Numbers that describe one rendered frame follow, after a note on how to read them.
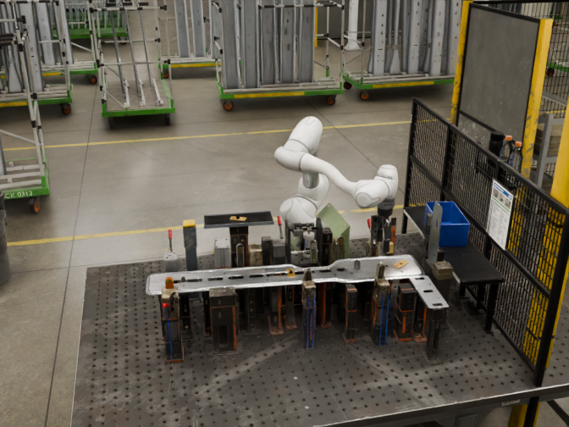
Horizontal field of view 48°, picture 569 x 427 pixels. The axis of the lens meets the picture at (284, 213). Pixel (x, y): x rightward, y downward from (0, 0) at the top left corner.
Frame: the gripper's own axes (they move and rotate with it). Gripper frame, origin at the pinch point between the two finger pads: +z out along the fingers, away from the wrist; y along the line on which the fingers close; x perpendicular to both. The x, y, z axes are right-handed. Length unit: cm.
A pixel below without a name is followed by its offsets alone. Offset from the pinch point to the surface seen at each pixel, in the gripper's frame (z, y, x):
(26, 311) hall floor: 113, -145, -220
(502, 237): -8, 17, 54
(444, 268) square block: 7.1, 16.8, 26.8
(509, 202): -26, 18, 54
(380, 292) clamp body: 12.3, 25.4, -7.8
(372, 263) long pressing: 13.0, -3.7, -3.3
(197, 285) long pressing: 12, 6, -93
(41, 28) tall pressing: 28, -917, -338
